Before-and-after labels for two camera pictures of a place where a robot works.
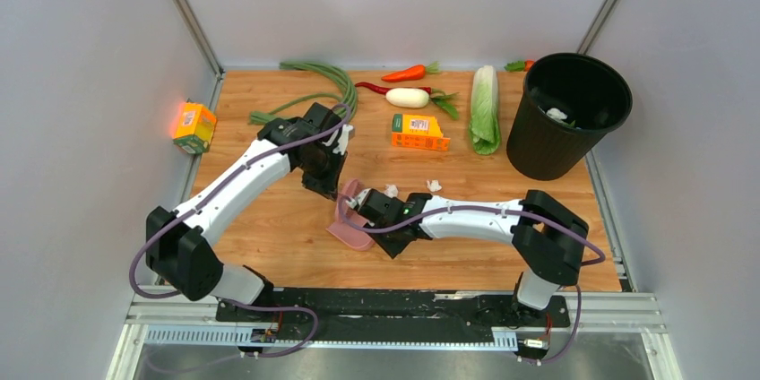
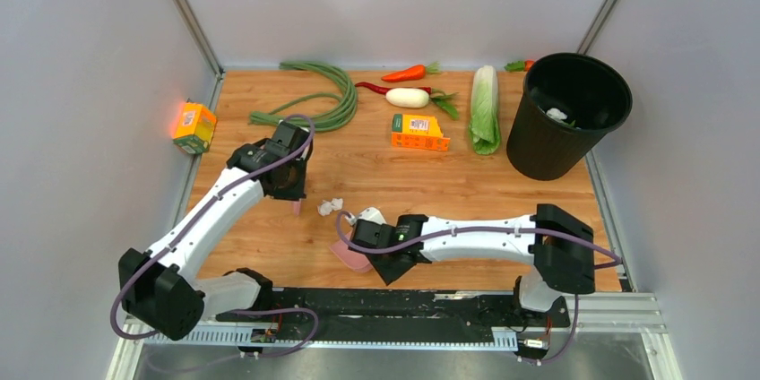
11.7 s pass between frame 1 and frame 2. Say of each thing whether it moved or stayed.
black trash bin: stayed
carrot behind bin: stayed
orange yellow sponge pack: stayed
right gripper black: moved
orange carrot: stayed
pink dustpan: moved
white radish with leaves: stayed
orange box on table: stayed
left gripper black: moved
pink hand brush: moved
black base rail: stayed
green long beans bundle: stayed
